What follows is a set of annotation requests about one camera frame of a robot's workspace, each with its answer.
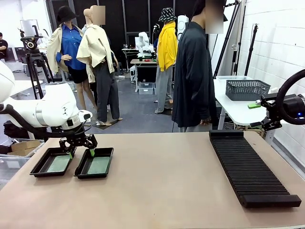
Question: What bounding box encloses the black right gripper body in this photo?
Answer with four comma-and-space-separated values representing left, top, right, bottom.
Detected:
277, 94, 305, 120

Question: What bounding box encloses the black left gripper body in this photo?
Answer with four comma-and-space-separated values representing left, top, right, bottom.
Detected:
65, 135, 86, 149

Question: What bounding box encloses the black ESD tray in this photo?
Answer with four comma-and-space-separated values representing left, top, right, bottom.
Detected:
74, 147, 114, 179
29, 147, 78, 178

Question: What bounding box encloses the person's right forearm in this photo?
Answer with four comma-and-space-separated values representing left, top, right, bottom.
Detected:
197, 81, 215, 120

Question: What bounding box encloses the person's right hand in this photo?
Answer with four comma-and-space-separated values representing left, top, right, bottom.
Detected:
199, 116, 213, 126

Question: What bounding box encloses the white side table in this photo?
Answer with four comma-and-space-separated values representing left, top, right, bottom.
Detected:
213, 75, 282, 131

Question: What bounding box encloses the grey plastic mesh basket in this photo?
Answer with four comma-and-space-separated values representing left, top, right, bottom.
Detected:
225, 79, 272, 102

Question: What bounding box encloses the clear plastic box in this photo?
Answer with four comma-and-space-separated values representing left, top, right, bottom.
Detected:
215, 75, 253, 82

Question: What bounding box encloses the brown cardboard box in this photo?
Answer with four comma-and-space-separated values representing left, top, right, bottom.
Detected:
10, 139, 41, 157

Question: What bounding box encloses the black slotted board rack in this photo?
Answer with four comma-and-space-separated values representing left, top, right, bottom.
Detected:
209, 129, 302, 208

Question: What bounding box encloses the black tripod stand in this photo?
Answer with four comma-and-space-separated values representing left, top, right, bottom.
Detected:
213, 0, 247, 79

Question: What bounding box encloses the thin black light stand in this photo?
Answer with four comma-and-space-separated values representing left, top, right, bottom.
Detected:
244, 23, 259, 77

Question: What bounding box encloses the person in dark shirt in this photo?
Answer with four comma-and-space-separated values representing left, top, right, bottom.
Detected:
171, 0, 219, 133

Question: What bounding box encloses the clear plastic storage bin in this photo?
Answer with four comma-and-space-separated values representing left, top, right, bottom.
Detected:
138, 82, 157, 95

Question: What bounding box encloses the mannequin in cream jacket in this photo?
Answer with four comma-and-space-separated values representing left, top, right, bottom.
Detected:
76, 4, 123, 127

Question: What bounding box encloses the mannequin with black hat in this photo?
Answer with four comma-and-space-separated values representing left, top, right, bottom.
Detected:
46, 6, 96, 110

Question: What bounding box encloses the background work table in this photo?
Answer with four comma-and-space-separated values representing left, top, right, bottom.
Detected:
130, 58, 159, 93

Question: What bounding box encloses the mannequin in yellow hoodie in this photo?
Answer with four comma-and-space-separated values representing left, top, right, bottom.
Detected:
153, 7, 178, 115

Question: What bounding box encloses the white oval device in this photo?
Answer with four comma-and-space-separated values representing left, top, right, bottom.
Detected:
177, 14, 190, 39

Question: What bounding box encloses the seated person in black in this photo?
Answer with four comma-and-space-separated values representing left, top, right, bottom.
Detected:
0, 32, 9, 60

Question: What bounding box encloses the white board panel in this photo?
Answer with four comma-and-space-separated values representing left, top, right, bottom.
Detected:
20, 19, 39, 36

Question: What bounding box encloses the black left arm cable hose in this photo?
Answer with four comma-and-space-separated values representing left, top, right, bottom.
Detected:
0, 104, 92, 140

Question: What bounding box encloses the black camera tripod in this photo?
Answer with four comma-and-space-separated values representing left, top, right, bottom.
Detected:
25, 52, 57, 100

